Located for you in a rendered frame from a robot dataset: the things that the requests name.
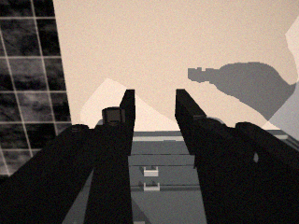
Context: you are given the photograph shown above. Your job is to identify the grey tool chest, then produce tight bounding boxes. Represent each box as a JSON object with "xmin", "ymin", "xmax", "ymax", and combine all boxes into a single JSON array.
[{"xmin": 62, "ymin": 131, "xmax": 206, "ymax": 224}]

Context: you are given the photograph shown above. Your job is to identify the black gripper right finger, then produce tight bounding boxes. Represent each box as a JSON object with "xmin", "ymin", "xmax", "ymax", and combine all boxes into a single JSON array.
[{"xmin": 175, "ymin": 89, "xmax": 299, "ymax": 224}]

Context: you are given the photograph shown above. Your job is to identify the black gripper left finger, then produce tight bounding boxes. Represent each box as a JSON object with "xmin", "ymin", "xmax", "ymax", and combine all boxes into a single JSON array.
[{"xmin": 0, "ymin": 90, "xmax": 135, "ymax": 224}]

